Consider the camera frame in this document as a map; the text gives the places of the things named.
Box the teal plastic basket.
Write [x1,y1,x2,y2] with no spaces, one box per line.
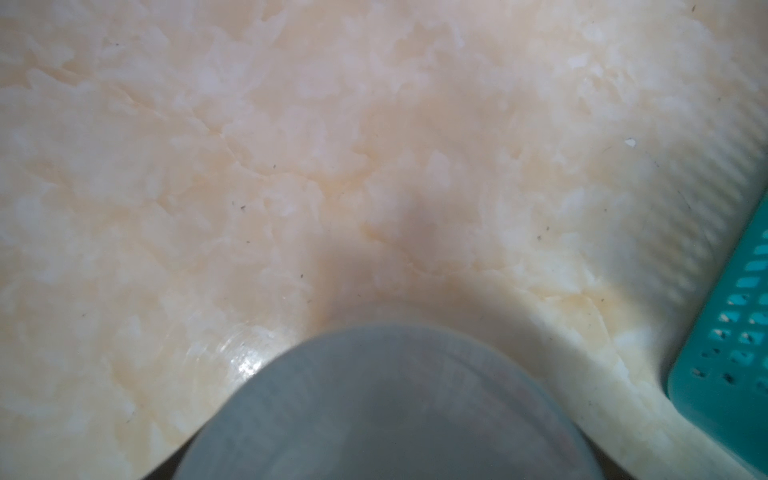
[666,200,767,479]

